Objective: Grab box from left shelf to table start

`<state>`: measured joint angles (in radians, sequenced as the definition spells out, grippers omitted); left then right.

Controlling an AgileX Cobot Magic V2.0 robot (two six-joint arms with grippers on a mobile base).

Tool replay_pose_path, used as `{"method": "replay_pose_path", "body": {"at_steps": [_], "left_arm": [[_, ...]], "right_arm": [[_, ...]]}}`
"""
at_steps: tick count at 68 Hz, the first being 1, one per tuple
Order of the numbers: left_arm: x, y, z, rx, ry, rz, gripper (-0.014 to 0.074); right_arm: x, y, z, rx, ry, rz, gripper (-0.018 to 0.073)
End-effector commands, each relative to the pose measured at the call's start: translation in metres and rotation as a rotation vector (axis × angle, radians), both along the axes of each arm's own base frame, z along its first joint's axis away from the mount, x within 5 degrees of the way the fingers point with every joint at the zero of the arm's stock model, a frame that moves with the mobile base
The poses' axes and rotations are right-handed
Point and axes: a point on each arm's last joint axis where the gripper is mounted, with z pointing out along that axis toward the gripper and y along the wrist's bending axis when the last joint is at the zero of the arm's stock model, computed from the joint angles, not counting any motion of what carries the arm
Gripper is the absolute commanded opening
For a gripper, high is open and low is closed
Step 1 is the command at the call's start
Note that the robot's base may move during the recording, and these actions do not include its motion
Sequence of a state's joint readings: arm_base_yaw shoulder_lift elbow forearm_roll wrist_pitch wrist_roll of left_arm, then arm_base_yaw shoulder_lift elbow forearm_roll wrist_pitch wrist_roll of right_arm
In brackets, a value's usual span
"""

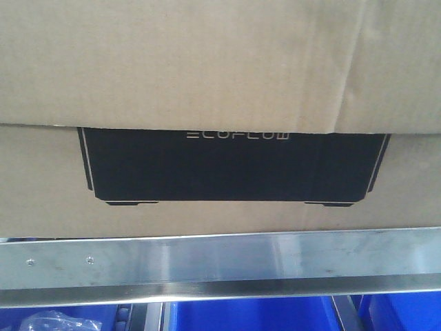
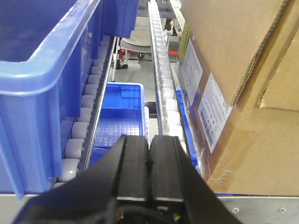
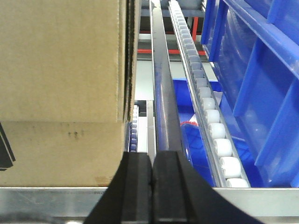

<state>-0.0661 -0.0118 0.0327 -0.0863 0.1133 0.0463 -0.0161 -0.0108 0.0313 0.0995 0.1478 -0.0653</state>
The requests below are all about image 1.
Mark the blue bin left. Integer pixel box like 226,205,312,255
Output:
1,305,118,330

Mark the blue bin right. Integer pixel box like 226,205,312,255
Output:
358,292,440,330

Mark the blue bin middle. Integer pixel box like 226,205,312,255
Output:
164,297,340,330

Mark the grey shelf strut right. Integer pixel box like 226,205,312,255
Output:
331,295,364,331

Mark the brown EcoFlow cardboard box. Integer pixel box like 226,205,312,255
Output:
1,1,440,237

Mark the steel shelf front rail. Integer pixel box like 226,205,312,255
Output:
1,227,440,308

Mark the blue bin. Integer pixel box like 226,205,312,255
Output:
164,297,340,330
1,305,118,330
358,292,440,330

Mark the grey shelf upright left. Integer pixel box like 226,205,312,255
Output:
114,303,164,331

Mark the clear plastic bag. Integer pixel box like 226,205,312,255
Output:
19,310,103,331

